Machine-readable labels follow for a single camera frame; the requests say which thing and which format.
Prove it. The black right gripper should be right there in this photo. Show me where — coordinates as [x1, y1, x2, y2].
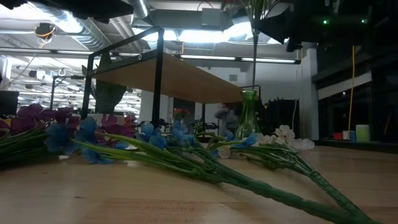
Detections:
[257, 0, 346, 52]

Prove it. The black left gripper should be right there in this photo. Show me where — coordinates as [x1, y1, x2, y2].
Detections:
[62, 0, 135, 24]

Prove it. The red artificial flower bunch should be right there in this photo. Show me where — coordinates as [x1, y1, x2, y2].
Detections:
[222, 0, 282, 91]

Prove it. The green glass vase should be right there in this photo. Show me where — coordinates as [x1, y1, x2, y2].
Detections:
[234, 90, 262, 140]

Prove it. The wooden shelf black metal frame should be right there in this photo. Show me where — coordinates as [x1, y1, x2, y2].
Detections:
[81, 26, 244, 133]

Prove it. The green artificial leaf stem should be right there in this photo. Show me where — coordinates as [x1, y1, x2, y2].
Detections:
[98, 113, 137, 147]

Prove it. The purple artificial flower bunch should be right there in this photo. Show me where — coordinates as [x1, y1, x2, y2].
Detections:
[0, 103, 80, 170]

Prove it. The white artificial flower bunch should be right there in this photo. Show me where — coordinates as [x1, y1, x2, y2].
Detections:
[217, 124, 371, 220]

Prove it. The blue artificial flower bunch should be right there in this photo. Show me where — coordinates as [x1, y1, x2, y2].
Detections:
[43, 115, 382, 224]

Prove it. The long ceiling light fixture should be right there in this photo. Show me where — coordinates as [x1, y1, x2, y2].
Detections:
[0, 48, 144, 58]
[179, 54, 302, 65]

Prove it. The green plant in white pot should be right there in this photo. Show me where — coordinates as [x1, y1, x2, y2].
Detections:
[81, 53, 127, 127]

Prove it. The black cabinet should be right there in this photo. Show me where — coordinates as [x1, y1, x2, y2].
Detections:
[267, 98, 301, 139]

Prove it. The person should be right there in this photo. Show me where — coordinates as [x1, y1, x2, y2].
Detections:
[214, 104, 239, 135]

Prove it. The black monitor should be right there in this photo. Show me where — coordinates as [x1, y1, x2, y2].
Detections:
[0, 90, 19, 116]

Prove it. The lime green cup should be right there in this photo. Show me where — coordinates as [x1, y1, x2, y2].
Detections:
[356, 124, 371, 142]

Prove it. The silver spiral air duct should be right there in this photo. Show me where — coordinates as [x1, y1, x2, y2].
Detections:
[30, 1, 111, 52]
[126, 0, 150, 19]

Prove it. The black ceiling cable reel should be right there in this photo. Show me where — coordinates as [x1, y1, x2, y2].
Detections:
[34, 22, 57, 40]

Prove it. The white hanging cable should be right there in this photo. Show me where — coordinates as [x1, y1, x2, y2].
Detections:
[290, 99, 299, 131]

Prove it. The yellow cable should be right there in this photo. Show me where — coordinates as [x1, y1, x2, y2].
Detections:
[347, 45, 356, 131]

